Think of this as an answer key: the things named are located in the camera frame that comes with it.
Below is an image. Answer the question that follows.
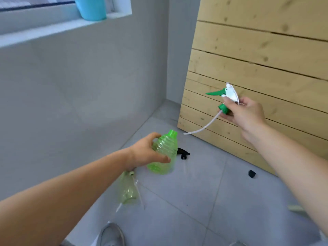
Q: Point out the person's right hand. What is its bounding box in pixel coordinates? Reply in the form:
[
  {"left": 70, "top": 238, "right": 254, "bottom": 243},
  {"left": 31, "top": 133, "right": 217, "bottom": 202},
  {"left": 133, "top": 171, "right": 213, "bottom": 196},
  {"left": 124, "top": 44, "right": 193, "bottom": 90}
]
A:
[{"left": 222, "top": 96, "right": 267, "bottom": 142}]

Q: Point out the person's left hand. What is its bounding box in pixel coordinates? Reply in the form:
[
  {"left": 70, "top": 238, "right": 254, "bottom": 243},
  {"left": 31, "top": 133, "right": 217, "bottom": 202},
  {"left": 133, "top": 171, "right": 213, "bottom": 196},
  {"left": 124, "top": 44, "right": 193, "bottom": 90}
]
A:
[{"left": 127, "top": 132, "right": 172, "bottom": 172}]

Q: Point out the ribbed green plastic spray bottle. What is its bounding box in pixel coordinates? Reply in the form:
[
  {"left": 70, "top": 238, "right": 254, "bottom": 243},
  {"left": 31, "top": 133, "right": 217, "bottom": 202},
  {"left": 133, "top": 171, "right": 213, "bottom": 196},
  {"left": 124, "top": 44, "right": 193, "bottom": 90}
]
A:
[{"left": 147, "top": 129, "right": 178, "bottom": 175}]

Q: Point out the green white spray trigger head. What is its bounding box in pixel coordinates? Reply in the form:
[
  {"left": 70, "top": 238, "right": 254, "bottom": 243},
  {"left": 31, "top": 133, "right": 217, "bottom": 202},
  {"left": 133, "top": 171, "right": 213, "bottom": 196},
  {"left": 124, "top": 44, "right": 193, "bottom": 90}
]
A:
[{"left": 183, "top": 83, "right": 240, "bottom": 136}]

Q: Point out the person's right forearm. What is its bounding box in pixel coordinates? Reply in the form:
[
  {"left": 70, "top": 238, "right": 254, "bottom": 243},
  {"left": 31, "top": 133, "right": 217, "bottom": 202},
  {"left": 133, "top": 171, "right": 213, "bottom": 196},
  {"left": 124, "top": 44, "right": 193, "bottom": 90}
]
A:
[{"left": 242, "top": 123, "right": 328, "bottom": 238}]

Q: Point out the person's left forearm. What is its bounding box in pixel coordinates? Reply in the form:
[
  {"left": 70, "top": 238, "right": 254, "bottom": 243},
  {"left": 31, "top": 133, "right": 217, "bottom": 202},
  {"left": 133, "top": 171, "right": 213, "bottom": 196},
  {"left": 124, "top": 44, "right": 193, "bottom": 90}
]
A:
[{"left": 0, "top": 147, "right": 134, "bottom": 246}]

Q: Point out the black spray trigger head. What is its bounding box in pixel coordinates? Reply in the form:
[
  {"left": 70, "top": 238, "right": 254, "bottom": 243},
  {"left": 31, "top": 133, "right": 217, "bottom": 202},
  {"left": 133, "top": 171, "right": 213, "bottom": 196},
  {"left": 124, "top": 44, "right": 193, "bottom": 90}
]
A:
[{"left": 176, "top": 148, "right": 191, "bottom": 160}]

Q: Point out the wooden plank panel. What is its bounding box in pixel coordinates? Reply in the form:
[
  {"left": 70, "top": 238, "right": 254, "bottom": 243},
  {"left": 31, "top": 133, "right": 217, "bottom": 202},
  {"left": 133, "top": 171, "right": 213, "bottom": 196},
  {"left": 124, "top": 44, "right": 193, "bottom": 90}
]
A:
[{"left": 177, "top": 0, "right": 328, "bottom": 175}]

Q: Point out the white window sill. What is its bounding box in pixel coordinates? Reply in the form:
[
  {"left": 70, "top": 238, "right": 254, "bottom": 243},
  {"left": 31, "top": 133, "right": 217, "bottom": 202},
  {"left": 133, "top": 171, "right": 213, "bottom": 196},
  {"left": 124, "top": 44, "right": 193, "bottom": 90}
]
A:
[{"left": 0, "top": 12, "right": 133, "bottom": 48}]

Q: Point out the blue plastic cup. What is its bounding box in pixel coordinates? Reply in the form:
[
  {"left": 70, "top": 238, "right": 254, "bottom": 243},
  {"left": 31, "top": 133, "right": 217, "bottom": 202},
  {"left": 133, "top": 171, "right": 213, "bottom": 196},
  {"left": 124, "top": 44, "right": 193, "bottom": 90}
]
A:
[{"left": 74, "top": 0, "right": 107, "bottom": 22}]

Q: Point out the window frame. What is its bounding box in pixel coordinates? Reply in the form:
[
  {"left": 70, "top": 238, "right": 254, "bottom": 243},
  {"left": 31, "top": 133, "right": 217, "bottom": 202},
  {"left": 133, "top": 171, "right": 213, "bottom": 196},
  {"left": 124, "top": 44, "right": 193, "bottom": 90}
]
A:
[{"left": 0, "top": 0, "right": 133, "bottom": 35}]

